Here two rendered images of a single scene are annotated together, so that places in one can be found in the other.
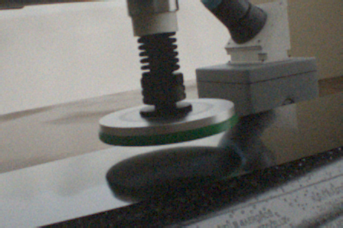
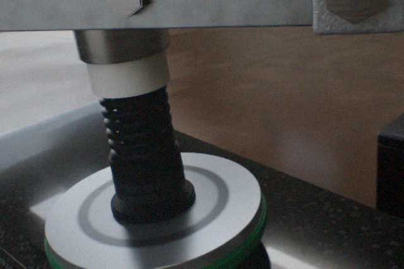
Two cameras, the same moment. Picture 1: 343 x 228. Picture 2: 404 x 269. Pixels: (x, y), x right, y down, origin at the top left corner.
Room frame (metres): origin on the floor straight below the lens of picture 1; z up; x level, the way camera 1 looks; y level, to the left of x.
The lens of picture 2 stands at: (0.71, 0.42, 1.12)
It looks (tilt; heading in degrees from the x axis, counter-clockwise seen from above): 23 degrees down; 254
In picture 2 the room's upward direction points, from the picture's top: 8 degrees counter-clockwise
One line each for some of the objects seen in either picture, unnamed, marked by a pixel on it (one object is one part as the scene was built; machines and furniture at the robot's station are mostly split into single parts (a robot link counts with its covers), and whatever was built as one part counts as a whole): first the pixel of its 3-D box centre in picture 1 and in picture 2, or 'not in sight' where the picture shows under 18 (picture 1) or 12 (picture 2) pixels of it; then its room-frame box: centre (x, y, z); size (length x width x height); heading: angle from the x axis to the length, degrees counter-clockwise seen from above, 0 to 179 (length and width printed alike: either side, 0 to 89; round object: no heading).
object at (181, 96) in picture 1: (164, 97); (149, 181); (0.64, 0.00, 0.90); 0.07 x 0.07 x 0.01
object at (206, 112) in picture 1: (166, 115); (154, 205); (0.64, 0.00, 0.87); 0.21 x 0.21 x 0.01
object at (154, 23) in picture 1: (154, 22); (127, 65); (0.64, 0.00, 1.02); 0.07 x 0.07 x 0.04
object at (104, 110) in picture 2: (158, 49); (136, 109); (0.64, 0.00, 0.98); 0.06 x 0.06 x 0.09
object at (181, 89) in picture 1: (163, 89); (148, 170); (0.64, 0.00, 0.91); 0.07 x 0.07 x 0.01
